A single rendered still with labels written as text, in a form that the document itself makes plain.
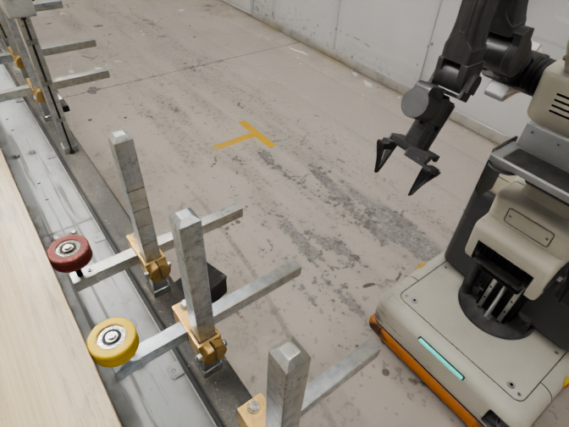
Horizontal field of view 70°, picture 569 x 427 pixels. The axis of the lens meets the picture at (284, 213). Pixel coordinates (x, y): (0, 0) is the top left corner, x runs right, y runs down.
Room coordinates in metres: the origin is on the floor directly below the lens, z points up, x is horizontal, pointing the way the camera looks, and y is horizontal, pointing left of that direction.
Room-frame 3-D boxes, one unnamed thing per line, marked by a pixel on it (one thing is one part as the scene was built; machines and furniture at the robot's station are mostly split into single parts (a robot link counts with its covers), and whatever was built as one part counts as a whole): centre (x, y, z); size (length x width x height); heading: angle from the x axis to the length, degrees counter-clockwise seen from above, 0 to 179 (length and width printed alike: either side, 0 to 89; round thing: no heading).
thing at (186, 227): (0.42, 0.14, 0.91); 0.04 x 0.04 x 0.48; 39
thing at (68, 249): (0.55, 0.44, 0.85); 0.08 x 0.08 x 0.11
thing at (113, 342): (0.36, 0.28, 0.85); 0.08 x 0.08 x 0.11
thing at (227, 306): (0.49, 0.13, 0.81); 0.43 x 0.03 x 0.04; 129
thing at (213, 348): (0.44, 0.16, 0.81); 0.14 x 0.06 x 0.05; 39
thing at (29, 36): (1.19, 0.77, 0.93); 0.05 x 0.05 x 0.45; 39
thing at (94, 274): (0.68, 0.29, 0.80); 0.43 x 0.03 x 0.04; 129
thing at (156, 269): (0.64, 0.32, 0.80); 0.14 x 0.06 x 0.05; 39
